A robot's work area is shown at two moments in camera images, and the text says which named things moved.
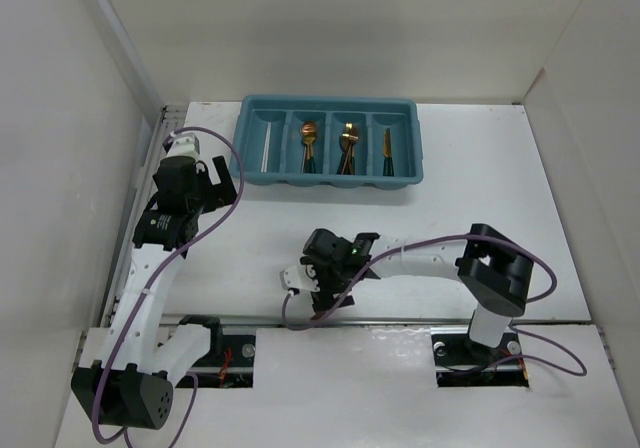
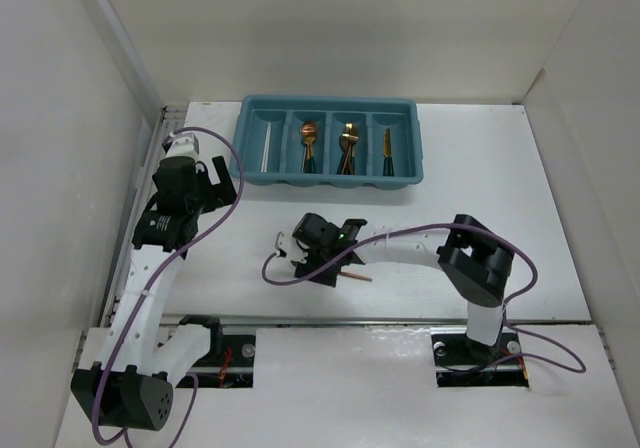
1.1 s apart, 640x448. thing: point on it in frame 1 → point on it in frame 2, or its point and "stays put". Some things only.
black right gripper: x=324 y=299 → x=308 y=266
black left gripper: x=219 y=194 stays put
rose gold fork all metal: x=347 y=140 stays put
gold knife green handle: x=388 y=166 stays put
